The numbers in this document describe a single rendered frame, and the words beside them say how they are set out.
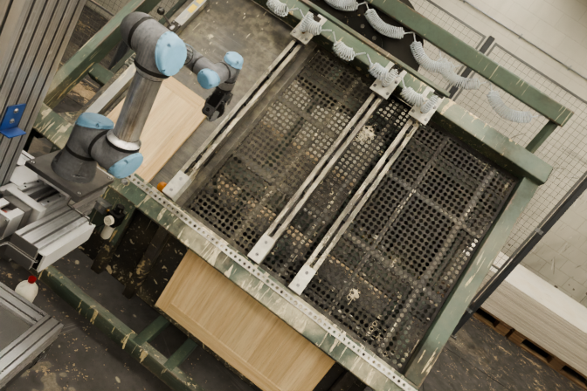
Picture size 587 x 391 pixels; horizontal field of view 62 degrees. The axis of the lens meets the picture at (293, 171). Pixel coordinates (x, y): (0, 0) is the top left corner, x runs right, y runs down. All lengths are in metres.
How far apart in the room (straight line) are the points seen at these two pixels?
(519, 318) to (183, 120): 4.70
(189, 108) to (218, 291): 0.92
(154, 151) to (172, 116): 0.20
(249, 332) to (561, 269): 6.23
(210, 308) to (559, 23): 6.00
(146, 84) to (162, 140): 0.87
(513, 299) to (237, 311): 4.04
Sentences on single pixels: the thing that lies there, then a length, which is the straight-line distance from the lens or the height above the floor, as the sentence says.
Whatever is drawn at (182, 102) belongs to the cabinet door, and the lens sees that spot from 2.50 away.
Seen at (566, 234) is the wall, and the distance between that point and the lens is 8.03.
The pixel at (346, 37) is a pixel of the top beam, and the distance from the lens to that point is 2.59.
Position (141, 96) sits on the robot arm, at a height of 1.46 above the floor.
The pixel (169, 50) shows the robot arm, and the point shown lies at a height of 1.64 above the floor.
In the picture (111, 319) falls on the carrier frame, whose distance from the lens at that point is 2.71.
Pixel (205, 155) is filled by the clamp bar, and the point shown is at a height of 1.13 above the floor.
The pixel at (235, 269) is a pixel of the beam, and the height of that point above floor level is 0.85.
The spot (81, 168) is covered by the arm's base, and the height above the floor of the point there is 1.09.
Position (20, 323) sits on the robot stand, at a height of 0.21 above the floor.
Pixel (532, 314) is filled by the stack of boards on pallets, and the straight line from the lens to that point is 6.21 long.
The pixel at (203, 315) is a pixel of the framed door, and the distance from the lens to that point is 2.67.
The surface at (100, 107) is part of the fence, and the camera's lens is 2.55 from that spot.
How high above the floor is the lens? 2.01
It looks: 18 degrees down
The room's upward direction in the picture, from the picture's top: 33 degrees clockwise
